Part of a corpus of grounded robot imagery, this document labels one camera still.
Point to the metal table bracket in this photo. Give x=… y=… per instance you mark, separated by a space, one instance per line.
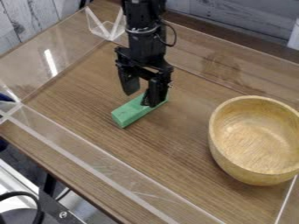
x=55 y=213

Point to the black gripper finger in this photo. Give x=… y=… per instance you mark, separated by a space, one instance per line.
x=158 y=89
x=128 y=79

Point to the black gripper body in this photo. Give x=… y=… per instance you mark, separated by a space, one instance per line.
x=144 y=53

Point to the green rectangular block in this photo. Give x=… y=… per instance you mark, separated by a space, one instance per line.
x=132 y=111

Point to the light wooden bowl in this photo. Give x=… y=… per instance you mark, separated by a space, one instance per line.
x=254 y=140

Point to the clear acrylic tray wall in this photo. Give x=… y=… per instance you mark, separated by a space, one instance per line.
x=148 y=174

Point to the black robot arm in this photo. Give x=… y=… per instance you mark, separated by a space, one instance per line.
x=143 y=15

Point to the clear acrylic corner bracket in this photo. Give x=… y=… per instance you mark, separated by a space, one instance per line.
x=108 y=30

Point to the blue object at edge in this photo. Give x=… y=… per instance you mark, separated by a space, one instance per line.
x=5 y=98

